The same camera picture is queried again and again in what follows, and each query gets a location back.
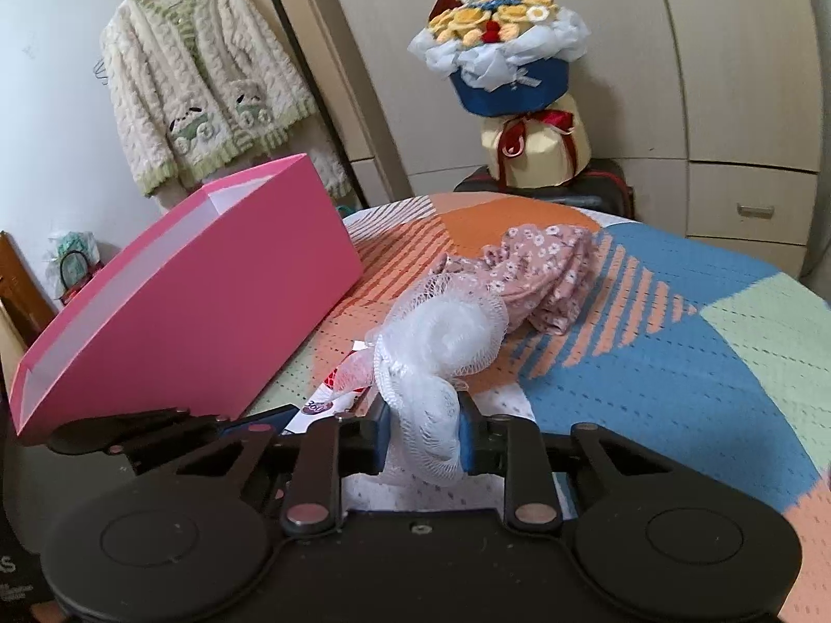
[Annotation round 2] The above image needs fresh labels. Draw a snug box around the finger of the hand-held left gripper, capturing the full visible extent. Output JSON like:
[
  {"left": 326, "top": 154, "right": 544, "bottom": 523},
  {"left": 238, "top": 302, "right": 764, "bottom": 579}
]
[{"left": 45, "top": 403, "right": 301, "bottom": 475}]

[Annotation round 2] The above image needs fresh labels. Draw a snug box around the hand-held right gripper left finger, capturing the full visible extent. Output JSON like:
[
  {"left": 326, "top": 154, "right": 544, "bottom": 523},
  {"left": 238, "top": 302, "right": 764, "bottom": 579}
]
[{"left": 175, "top": 396, "right": 394, "bottom": 536}]

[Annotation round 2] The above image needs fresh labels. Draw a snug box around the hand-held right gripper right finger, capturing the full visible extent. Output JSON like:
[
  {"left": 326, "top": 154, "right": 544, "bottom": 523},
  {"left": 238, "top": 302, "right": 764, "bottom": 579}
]
[{"left": 457, "top": 393, "right": 706, "bottom": 536}]

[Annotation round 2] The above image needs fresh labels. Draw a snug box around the white mesh bath pouf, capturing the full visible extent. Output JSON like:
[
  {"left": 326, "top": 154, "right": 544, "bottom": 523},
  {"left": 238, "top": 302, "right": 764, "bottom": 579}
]
[{"left": 365, "top": 270, "right": 511, "bottom": 486}]

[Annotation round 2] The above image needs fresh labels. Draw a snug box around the pink cardboard box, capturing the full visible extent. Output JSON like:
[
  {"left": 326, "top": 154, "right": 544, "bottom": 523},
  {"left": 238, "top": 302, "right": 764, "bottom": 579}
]
[{"left": 8, "top": 153, "right": 363, "bottom": 446}]

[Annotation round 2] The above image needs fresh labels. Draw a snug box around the white red printed packet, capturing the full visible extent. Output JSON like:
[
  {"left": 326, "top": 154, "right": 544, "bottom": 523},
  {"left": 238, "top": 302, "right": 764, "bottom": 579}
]
[{"left": 286, "top": 337, "right": 379, "bottom": 436}]

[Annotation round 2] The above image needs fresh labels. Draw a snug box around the pink floral cloth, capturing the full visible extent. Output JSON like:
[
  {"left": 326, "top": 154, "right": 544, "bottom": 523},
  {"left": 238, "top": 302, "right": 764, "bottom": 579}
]
[{"left": 432, "top": 224, "right": 601, "bottom": 337}]

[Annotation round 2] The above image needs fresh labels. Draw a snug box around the colourful knit blanket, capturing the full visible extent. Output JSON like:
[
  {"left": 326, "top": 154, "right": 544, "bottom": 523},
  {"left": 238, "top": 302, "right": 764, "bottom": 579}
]
[{"left": 247, "top": 193, "right": 831, "bottom": 623}]

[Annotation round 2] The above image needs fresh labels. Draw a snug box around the white plastic bag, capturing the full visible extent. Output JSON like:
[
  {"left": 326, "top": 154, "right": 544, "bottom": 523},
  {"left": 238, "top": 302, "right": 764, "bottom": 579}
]
[{"left": 44, "top": 230, "right": 103, "bottom": 304}]

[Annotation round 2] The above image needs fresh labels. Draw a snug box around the brown wooden board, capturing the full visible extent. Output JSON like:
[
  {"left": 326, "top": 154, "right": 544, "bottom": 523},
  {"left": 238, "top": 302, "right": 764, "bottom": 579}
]
[{"left": 0, "top": 230, "right": 61, "bottom": 346}]

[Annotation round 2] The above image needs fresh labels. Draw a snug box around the black suitcase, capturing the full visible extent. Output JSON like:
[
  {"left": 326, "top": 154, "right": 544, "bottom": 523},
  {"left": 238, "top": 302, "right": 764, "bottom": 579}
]
[{"left": 454, "top": 159, "right": 635, "bottom": 218}]

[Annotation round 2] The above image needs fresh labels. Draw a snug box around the cream green knit cardigan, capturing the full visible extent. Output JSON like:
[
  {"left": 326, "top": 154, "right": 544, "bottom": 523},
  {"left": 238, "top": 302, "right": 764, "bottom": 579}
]
[{"left": 100, "top": 0, "right": 319, "bottom": 199}]

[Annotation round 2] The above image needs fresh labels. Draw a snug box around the black coat rack pole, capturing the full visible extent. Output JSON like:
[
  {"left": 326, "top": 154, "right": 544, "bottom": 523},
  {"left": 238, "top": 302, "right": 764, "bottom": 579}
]
[{"left": 250, "top": 0, "right": 372, "bottom": 210}]

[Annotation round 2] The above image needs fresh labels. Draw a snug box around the knitted flower bouquet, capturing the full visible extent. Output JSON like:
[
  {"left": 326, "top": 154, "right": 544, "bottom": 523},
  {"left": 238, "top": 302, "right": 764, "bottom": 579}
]
[{"left": 408, "top": 0, "right": 593, "bottom": 191}]

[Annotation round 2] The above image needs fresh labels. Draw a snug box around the beige wardrobe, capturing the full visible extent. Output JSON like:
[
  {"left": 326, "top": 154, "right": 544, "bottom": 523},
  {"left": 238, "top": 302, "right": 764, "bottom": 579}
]
[{"left": 318, "top": 0, "right": 831, "bottom": 280}]

